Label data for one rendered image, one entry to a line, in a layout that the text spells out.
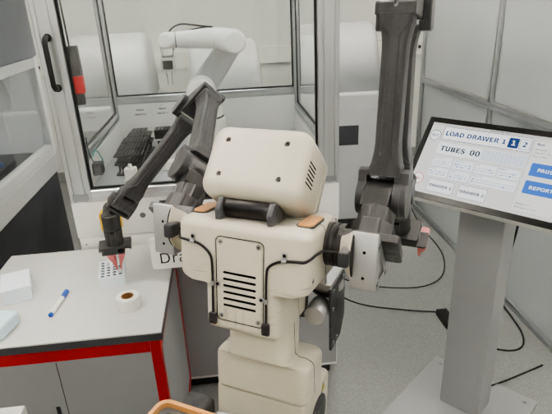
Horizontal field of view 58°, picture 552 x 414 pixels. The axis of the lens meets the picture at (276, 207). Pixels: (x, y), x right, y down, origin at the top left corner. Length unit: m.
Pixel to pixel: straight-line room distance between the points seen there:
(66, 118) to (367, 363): 1.70
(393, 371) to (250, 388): 1.41
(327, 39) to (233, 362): 1.16
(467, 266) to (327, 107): 0.77
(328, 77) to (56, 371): 1.30
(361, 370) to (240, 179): 1.69
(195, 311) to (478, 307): 1.12
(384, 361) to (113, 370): 1.38
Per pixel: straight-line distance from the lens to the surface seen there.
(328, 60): 1.87
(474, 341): 2.10
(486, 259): 1.92
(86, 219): 2.04
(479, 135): 1.85
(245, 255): 0.94
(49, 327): 1.65
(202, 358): 2.33
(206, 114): 1.38
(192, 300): 2.16
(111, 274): 1.77
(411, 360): 2.59
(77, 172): 1.98
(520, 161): 1.78
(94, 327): 1.59
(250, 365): 1.15
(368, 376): 2.47
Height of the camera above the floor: 1.62
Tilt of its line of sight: 23 degrees down
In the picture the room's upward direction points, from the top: 3 degrees counter-clockwise
